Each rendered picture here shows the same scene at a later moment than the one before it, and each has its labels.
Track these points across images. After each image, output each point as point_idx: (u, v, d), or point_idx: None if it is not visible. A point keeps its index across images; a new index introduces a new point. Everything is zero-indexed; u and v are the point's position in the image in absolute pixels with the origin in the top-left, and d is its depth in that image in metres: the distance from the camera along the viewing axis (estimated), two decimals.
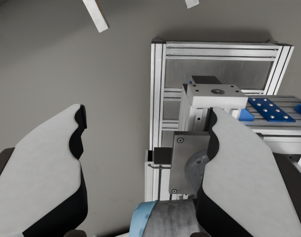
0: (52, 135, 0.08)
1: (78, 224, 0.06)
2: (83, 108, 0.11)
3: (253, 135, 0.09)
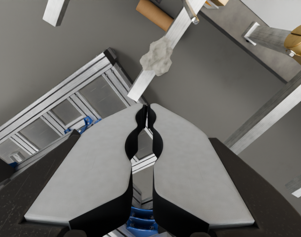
0: (112, 130, 0.09)
1: (118, 225, 0.06)
2: (145, 108, 0.11)
3: (190, 125, 0.09)
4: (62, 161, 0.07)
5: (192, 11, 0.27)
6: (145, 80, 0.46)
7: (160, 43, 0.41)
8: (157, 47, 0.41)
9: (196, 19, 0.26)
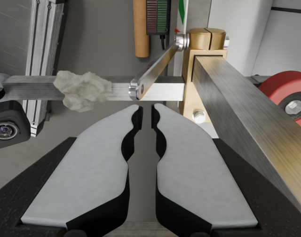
0: (108, 132, 0.09)
1: (115, 226, 0.06)
2: (141, 110, 0.11)
3: (194, 125, 0.09)
4: (58, 164, 0.07)
5: (147, 79, 0.13)
6: (44, 93, 0.29)
7: (99, 84, 0.28)
8: (92, 82, 0.28)
9: (137, 92, 0.11)
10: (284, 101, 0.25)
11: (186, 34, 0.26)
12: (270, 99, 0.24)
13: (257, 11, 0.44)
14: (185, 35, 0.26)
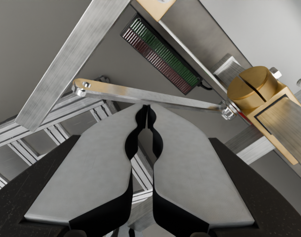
0: (112, 130, 0.09)
1: (118, 225, 0.06)
2: (145, 108, 0.11)
3: (190, 125, 0.09)
4: (62, 161, 0.07)
5: (101, 84, 0.13)
6: None
7: None
8: None
9: (74, 82, 0.12)
10: None
11: (226, 99, 0.24)
12: None
13: None
14: (225, 100, 0.24)
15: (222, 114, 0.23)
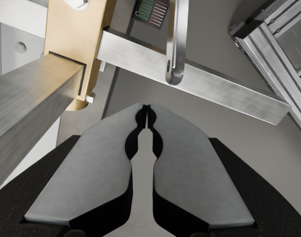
0: (112, 130, 0.09)
1: (118, 225, 0.06)
2: (145, 108, 0.11)
3: (190, 125, 0.09)
4: (62, 161, 0.07)
5: (168, 43, 0.09)
6: None
7: None
8: None
9: (168, 82, 0.09)
10: None
11: None
12: None
13: None
14: None
15: None
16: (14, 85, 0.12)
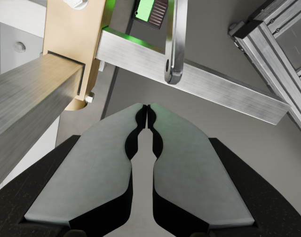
0: (112, 130, 0.09)
1: (118, 225, 0.06)
2: (145, 108, 0.11)
3: (190, 125, 0.09)
4: (62, 161, 0.07)
5: (167, 43, 0.09)
6: None
7: None
8: None
9: (166, 81, 0.09)
10: None
11: None
12: None
13: None
14: None
15: None
16: (12, 84, 0.12)
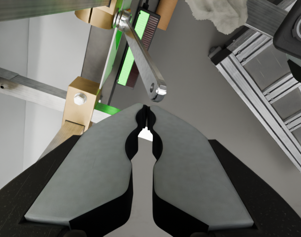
0: (113, 130, 0.09)
1: (118, 225, 0.06)
2: (145, 109, 0.11)
3: (189, 126, 0.09)
4: (62, 161, 0.07)
5: (146, 82, 0.12)
6: (266, 14, 0.23)
7: None
8: (201, 4, 0.22)
9: (155, 95, 0.11)
10: None
11: (115, 27, 0.25)
12: None
13: None
14: (116, 27, 0.25)
15: (129, 20, 0.24)
16: None
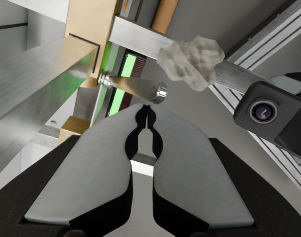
0: (112, 130, 0.09)
1: (118, 225, 0.06)
2: (145, 108, 0.11)
3: (190, 125, 0.09)
4: (62, 161, 0.07)
5: (145, 92, 0.13)
6: (233, 75, 0.26)
7: (168, 66, 0.25)
8: (174, 70, 0.25)
9: (157, 93, 0.11)
10: None
11: (100, 84, 0.28)
12: None
13: (41, 26, 0.45)
14: (101, 83, 0.28)
15: None
16: None
